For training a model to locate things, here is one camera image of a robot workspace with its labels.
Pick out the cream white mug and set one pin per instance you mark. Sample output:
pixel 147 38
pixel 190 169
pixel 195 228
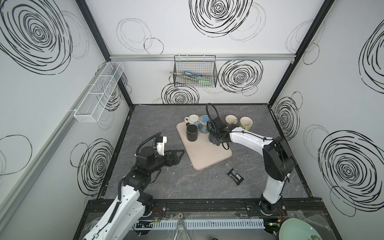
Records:
pixel 191 119

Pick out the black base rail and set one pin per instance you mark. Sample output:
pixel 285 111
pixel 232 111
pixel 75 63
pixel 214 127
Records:
pixel 167 207

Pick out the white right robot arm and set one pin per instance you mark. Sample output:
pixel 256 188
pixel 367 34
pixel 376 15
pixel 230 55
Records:
pixel 278 157

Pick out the blue butterfly mug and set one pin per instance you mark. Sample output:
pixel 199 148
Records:
pixel 203 121

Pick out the light green mug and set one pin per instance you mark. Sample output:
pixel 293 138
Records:
pixel 246 123

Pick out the utensils in wire basket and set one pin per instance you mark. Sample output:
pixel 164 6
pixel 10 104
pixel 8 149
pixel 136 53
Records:
pixel 187 77

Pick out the white wire shelf basket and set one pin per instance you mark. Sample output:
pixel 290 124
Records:
pixel 97 97

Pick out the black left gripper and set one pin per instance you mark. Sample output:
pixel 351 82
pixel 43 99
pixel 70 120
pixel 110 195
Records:
pixel 171 157

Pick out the black mug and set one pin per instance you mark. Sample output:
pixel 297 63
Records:
pixel 192 132

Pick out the white slotted cable duct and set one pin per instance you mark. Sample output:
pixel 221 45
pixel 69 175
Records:
pixel 218 224

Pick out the beige plastic tray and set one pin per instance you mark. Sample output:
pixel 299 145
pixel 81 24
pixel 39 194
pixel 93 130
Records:
pixel 202 153

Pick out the black snack packet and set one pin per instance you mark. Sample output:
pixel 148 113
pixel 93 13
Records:
pixel 235 176

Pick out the light green plate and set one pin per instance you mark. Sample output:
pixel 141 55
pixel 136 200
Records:
pixel 296 229

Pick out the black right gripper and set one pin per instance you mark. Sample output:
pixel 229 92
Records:
pixel 215 137

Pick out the dark green mug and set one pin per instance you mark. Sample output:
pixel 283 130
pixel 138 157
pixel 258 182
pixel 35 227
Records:
pixel 213 139

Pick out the grey mug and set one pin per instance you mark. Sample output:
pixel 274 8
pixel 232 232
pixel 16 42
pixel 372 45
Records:
pixel 231 120

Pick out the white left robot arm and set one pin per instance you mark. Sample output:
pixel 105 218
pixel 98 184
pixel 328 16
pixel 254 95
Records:
pixel 132 203

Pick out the black wire basket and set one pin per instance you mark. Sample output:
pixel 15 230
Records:
pixel 198 64

